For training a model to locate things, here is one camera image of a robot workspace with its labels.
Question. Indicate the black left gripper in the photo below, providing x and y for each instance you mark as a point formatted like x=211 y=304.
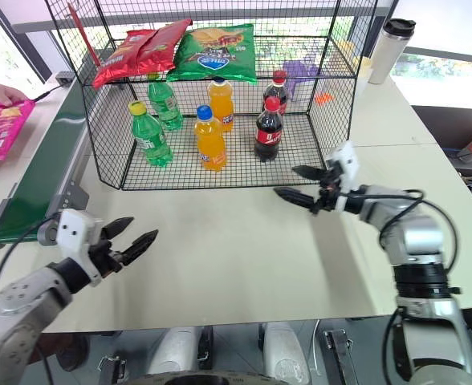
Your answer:
x=105 y=258

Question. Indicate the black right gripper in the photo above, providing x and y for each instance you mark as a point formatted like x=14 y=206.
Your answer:
x=327 y=188

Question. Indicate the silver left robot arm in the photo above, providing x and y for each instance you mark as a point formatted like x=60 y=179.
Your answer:
x=15 y=313

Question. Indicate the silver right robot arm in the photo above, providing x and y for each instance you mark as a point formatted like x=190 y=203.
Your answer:
x=420 y=236

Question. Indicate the green conveyor belt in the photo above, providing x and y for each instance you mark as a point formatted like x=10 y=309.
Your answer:
x=47 y=160

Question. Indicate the cola bottle red cap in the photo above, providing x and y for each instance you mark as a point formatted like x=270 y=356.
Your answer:
x=278 y=90
x=268 y=134

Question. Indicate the small orange object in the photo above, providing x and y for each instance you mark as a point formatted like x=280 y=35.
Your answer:
x=324 y=98

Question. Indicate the green soda bottle yellow cap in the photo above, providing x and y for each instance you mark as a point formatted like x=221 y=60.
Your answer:
x=151 y=140

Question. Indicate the orange soda bottle blue cap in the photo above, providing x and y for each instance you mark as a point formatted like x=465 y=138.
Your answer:
x=222 y=102
x=210 y=140

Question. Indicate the purple plastic object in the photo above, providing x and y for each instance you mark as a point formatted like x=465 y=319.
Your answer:
x=298 y=70

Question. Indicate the silver rounded robot leg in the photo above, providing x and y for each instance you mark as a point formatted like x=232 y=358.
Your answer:
x=176 y=351
x=286 y=353

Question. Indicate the white tumbler black lid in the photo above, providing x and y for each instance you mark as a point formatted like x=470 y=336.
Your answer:
x=388 y=52

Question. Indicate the green chip bag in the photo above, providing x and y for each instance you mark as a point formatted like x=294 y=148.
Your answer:
x=216 y=52

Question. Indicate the red chip bag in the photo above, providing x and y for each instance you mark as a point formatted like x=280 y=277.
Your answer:
x=161 y=46
x=117 y=60

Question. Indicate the red tag stick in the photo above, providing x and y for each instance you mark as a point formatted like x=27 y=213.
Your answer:
x=81 y=32

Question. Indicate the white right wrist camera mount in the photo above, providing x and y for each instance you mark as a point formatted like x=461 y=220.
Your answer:
x=342 y=156

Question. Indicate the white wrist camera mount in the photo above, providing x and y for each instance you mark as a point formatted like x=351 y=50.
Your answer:
x=73 y=232
x=342 y=156

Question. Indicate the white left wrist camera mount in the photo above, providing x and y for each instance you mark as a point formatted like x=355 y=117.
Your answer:
x=73 y=232

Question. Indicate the black metal bracket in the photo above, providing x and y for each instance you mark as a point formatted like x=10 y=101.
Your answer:
x=113 y=369
x=340 y=355

